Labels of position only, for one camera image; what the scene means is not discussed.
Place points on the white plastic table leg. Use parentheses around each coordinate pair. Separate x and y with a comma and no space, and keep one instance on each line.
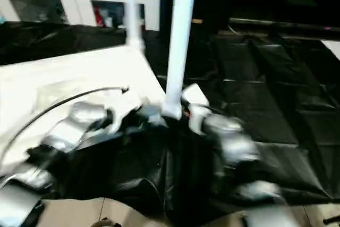
(180,38)
(132,11)

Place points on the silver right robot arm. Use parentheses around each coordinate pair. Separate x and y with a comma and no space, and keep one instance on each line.
(233,142)

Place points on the white plastic table top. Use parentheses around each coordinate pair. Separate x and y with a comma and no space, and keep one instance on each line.
(66,72)

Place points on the long black bar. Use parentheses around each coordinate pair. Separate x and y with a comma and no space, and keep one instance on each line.
(287,24)

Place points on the red packet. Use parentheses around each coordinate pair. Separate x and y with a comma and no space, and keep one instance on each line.
(97,15)

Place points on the small tan label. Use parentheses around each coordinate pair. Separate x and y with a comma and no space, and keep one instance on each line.
(197,21)

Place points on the white flat board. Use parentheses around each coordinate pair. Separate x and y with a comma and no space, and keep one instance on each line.
(332,49)

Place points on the dark grey robot foot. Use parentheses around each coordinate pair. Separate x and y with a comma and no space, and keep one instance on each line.
(105,223)

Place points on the black plastic mat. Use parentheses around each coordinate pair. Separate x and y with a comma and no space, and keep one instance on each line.
(265,91)

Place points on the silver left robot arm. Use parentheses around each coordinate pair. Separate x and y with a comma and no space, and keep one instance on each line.
(74,120)

